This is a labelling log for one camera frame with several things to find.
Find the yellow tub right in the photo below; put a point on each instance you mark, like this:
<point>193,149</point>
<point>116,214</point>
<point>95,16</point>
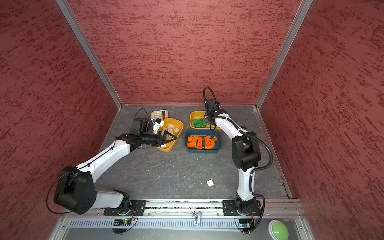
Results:
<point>199,116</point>

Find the orange long lego chassis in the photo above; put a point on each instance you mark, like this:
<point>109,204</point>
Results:
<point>199,145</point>

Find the metal clip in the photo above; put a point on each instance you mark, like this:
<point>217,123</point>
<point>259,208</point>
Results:
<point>197,216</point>

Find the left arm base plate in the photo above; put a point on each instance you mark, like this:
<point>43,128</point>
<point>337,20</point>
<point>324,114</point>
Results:
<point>127,208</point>

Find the white square lego lower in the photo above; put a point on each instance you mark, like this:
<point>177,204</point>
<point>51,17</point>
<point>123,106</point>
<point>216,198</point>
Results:
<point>210,183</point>

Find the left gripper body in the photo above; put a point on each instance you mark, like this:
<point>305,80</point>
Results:
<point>150,138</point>

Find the cream calculator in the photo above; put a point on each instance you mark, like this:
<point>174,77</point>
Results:
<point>160,114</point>

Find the right circuit board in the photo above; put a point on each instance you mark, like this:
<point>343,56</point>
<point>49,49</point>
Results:
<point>246,223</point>

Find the circuit board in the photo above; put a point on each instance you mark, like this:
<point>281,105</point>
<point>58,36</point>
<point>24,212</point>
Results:
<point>121,223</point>
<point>246,223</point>

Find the orange 2x4 lego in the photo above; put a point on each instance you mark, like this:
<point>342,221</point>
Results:
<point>192,145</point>

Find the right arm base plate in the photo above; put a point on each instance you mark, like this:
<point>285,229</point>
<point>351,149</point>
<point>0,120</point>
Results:
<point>232,208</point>

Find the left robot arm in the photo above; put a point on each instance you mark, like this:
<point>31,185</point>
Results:
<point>76,190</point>

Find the dark teal tub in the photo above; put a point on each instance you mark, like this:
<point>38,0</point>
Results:
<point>204,133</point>

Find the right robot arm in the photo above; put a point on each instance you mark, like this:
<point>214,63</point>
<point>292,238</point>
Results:
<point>245,153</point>

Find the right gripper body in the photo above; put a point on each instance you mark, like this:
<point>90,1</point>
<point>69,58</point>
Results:
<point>207,113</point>

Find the yellow tub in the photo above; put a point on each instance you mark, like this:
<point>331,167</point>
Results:
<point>177,124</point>
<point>199,116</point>

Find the orange 2x3 lego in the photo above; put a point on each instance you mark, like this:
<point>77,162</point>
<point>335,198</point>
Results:
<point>213,140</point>
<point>195,139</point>
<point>207,141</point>

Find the yellow tub left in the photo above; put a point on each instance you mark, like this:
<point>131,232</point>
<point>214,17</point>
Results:
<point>177,124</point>

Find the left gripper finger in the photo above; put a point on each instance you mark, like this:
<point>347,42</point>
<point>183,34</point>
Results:
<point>168,143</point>
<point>166,136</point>

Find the left circuit board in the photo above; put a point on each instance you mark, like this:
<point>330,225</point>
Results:
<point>121,223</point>

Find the green push button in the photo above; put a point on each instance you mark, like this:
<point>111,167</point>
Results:
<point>278,230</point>

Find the aluminium front rail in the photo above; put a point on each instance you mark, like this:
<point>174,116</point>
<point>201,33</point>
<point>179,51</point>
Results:
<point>212,208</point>

